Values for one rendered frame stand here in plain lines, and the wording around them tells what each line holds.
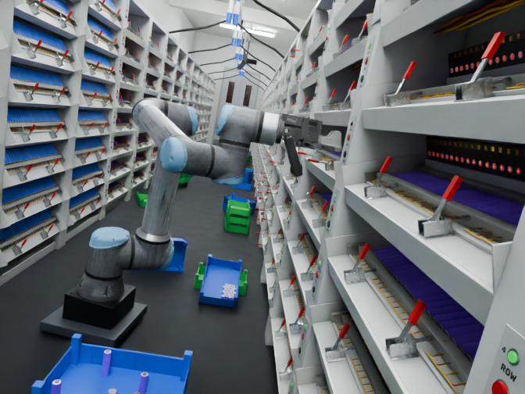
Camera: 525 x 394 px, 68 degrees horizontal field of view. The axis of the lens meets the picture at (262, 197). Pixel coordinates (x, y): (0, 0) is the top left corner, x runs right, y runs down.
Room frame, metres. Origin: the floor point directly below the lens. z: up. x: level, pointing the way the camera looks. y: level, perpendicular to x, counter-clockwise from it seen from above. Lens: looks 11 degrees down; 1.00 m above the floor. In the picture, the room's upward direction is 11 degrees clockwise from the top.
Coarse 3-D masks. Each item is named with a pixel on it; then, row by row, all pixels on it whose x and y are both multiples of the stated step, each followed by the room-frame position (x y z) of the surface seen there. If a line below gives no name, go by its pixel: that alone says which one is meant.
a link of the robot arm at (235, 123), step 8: (224, 112) 1.08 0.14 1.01; (232, 112) 1.08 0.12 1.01; (240, 112) 1.09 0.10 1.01; (248, 112) 1.10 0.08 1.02; (256, 112) 1.10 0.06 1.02; (264, 112) 1.12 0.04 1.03; (224, 120) 1.07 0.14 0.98; (232, 120) 1.08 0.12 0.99; (240, 120) 1.08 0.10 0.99; (248, 120) 1.08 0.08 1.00; (256, 120) 1.08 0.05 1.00; (216, 128) 1.09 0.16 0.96; (224, 128) 1.08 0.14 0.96; (232, 128) 1.08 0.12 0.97; (240, 128) 1.08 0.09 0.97; (248, 128) 1.08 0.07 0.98; (256, 128) 1.08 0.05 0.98; (224, 136) 1.08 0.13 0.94; (232, 136) 1.08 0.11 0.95; (240, 136) 1.08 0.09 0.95; (248, 136) 1.09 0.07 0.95; (256, 136) 1.09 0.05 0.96; (248, 144) 1.10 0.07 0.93
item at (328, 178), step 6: (342, 144) 1.67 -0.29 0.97; (306, 150) 1.66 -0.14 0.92; (312, 150) 1.66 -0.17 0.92; (306, 156) 1.66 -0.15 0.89; (306, 162) 1.61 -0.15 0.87; (324, 162) 1.43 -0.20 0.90; (336, 162) 1.05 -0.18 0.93; (312, 168) 1.46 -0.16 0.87; (318, 168) 1.33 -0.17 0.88; (324, 168) 1.28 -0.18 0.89; (336, 168) 1.06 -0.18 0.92; (318, 174) 1.35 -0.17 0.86; (324, 174) 1.22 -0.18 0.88; (330, 174) 1.15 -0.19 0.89; (336, 174) 1.06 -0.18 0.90; (324, 180) 1.23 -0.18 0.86; (330, 180) 1.13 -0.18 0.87; (330, 186) 1.14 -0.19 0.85
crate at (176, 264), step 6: (174, 240) 2.27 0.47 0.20; (180, 240) 2.29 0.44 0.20; (186, 240) 2.31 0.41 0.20; (174, 246) 2.32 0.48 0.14; (180, 246) 2.33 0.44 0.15; (186, 246) 2.29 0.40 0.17; (174, 252) 2.32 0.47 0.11; (180, 252) 2.33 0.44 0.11; (174, 258) 2.32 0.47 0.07; (180, 258) 2.34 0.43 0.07; (174, 264) 2.32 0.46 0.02; (180, 264) 2.34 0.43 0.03; (132, 270) 2.16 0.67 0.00; (150, 270) 2.22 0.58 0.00; (156, 270) 2.23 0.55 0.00; (162, 270) 2.25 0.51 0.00; (168, 270) 2.26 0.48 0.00; (174, 270) 2.27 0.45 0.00; (180, 270) 2.26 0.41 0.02
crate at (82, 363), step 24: (72, 360) 0.87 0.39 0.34; (96, 360) 0.89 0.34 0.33; (120, 360) 0.89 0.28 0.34; (144, 360) 0.90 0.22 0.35; (168, 360) 0.90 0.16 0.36; (48, 384) 0.76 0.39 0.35; (72, 384) 0.81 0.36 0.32; (96, 384) 0.82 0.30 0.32; (120, 384) 0.84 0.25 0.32; (168, 384) 0.87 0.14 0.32
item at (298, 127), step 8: (280, 120) 1.11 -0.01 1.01; (288, 120) 1.11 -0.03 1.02; (296, 120) 1.12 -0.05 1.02; (304, 120) 1.10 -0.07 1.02; (312, 120) 1.11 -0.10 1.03; (280, 128) 1.10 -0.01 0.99; (288, 128) 1.12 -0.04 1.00; (296, 128) 1.12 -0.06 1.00; (304, 128) 1.10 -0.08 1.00; (312, 128) 1.11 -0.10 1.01; (320, 128) 1.10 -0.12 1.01; (280, 136) 1.10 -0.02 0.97; (288, 136) 1.12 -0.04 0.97; (296, 136) 1.12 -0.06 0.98; (304, 136) 1.10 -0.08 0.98; (312, 136) 1.11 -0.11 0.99; (296, 144) 1.12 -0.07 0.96; (304, 144) 1.10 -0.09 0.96; (312, 144) 1.10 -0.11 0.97
